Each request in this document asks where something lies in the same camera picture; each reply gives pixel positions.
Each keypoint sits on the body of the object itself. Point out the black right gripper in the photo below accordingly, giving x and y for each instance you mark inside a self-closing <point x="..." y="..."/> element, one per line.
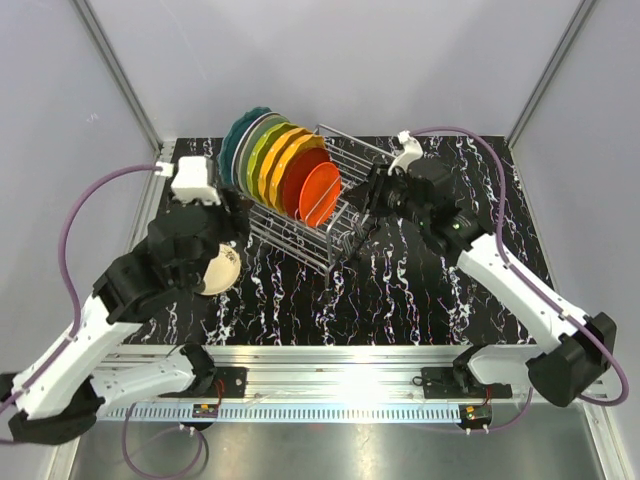
<point x="371" y="194"/>

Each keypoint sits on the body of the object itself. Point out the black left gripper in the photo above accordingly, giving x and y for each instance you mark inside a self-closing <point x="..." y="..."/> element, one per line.
<point x="238" y="222"/>

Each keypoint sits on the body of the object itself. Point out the bright orange small plate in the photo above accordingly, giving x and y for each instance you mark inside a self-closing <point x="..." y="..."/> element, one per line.
<point x="319" y="194"/>

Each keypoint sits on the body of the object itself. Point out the lime green dotted plate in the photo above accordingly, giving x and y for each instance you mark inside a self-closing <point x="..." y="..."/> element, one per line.
<point x="258" y="155"/>

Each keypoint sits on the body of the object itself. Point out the cream plate black motif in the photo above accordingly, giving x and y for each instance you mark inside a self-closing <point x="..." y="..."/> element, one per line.
<point x="222" y="272"/>

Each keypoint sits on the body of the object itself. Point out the orange round plastic plate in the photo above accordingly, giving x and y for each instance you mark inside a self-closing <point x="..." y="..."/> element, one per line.
<point x="295" y="176"/>

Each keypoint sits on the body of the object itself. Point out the teal scalloped plate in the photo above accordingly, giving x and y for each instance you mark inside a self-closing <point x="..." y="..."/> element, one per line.
<point x="232" y="139"/>

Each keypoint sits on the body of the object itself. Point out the white plate green rim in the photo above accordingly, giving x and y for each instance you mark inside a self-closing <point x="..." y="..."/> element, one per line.
<point x="237" y="180"/>

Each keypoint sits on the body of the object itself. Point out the orange dotted scalloped plate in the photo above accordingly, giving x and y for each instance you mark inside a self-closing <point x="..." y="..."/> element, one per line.
<point x="281" y="143"/>

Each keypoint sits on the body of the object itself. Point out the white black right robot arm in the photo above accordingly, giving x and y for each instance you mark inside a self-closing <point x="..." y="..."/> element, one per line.
<point x="572" y="348"/>

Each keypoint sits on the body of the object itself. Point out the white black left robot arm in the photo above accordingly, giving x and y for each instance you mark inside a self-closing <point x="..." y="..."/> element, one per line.
<point x="61" y="396"/>

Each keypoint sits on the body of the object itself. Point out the left small circuit board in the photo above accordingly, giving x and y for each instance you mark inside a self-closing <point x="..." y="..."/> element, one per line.
<point x="205" y="411"/>

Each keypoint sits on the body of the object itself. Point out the small circuit board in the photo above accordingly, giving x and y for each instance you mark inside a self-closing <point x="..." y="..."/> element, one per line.
<point x="205" y="411"/>
<point x="478" y="413"/>

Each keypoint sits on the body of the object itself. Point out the right small circuit board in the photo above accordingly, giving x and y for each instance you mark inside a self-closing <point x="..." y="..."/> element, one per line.
<point x="478" y="413"/>

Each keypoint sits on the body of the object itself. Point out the silver wire dish rack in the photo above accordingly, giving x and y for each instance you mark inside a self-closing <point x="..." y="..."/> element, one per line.
<point x="322" y="248"/>

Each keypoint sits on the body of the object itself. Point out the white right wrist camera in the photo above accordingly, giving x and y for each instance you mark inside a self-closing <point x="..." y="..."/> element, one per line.
<point x="411" y="152"/>

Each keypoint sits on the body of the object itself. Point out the aluminium frame rail left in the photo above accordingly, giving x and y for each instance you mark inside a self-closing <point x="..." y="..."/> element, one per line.
<point x="98" y="36"/>

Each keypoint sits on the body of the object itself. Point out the aluminium front mounting rail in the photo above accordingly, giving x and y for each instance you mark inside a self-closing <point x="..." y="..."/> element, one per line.
<point x="304" y="384"/>

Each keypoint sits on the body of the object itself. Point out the aluminium frame post right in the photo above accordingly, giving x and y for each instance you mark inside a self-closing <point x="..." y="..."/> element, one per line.
<point x="560" y="53"/>

